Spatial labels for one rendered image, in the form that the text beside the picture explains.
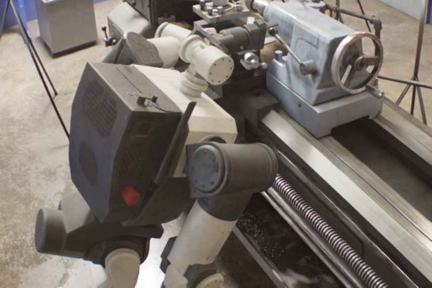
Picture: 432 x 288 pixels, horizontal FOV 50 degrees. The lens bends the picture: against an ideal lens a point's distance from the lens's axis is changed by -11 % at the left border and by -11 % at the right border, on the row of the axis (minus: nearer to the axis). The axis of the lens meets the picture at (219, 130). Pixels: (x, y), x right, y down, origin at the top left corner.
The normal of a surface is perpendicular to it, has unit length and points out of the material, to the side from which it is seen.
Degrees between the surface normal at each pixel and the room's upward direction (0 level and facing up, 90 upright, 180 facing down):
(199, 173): 63
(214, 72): 99
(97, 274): 23
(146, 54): 46
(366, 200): 36
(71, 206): 16
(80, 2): 90
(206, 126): 56
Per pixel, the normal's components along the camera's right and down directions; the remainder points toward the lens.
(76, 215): -0.30, -0.74
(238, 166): 0.73, -0.15
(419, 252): -0.55, -0.51
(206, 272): 0.60, 0.54
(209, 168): -0.69, -0.04
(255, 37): 0.44, 0.68
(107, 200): -0.77, 0.18
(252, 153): 0.58, -0.62
